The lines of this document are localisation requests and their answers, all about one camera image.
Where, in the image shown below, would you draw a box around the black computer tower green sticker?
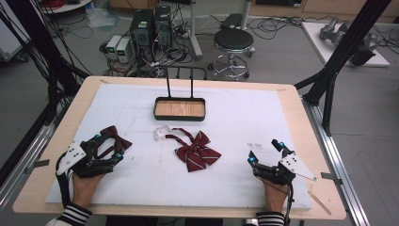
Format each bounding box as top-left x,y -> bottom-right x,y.
129,8 -> 155,62

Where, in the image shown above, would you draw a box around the metal table clamp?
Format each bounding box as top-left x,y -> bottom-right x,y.
320,171 -> 343,186
24,158 -> 51,174

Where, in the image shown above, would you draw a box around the round white table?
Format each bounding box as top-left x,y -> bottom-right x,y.
40,0 -> 94,15

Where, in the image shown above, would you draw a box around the person's left hand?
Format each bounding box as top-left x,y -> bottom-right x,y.
71,173 -> 106,209

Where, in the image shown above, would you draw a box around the hand-held gripper cable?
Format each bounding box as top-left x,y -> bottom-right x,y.
55,151 -> 75,209
257,175 -> 296,226

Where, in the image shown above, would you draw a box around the white foam mat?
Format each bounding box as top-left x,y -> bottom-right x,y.
45,82 -> 313,212

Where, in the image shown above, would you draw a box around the aluminium rail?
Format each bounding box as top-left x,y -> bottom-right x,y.
0,121 -> 60,210
301,95 -> 372,226

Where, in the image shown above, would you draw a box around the plain dark red bow tie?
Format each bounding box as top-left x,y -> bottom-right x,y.
93,125 -> 134,159

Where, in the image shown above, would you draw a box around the left hand-held gripper cable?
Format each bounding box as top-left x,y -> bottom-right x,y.
55,151 -> 75,209

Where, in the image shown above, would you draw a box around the clear plastic bag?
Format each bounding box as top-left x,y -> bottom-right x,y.
85,5 -> 121,30

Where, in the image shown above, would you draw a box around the table with white legs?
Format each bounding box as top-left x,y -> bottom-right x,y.
186,0 -> 253,61

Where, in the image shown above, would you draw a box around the right hand-held gripper cable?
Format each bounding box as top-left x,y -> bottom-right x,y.
257,175 -> 296,226

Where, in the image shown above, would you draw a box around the white power supply unit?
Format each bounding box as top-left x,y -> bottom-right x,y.
116,38 -> 134,64
105,34 -> 122,59

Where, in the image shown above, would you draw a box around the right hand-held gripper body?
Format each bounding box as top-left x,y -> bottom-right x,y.
250,147 -> 317,186

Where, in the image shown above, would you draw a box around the white equipment case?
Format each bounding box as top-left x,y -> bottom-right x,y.
0,12 -> 31,62

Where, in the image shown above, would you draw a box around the white floor board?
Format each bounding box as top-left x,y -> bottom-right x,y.
300,21 -> 391,68

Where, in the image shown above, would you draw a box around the black stand with cables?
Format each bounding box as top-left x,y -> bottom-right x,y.
0,0 -> 90,126

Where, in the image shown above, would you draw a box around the tangle of floor cables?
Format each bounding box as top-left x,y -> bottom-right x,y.
247,14 -> 316,41

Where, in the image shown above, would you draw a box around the thin wooden stick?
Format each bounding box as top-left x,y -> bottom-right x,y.
308,189 -> 332,217

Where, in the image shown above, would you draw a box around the black metal frame stand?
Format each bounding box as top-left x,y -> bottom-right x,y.
294,0 -> 393,137

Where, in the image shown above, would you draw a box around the black round stool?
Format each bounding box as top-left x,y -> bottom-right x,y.
207,27 -> 257,80

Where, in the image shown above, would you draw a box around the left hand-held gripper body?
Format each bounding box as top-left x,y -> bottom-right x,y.
56,137 -> 119,179

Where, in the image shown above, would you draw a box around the striped red bow tie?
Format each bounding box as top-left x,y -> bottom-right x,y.
153,124 -> 222,173

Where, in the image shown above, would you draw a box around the black rack with wooden tray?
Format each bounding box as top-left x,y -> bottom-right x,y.
152,65 -> 209,122

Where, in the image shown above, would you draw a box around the person's right hand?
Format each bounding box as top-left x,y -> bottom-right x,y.
263,181 -> 290,215

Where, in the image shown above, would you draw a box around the flat black box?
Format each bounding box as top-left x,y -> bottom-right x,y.
220,12 -> 244,30

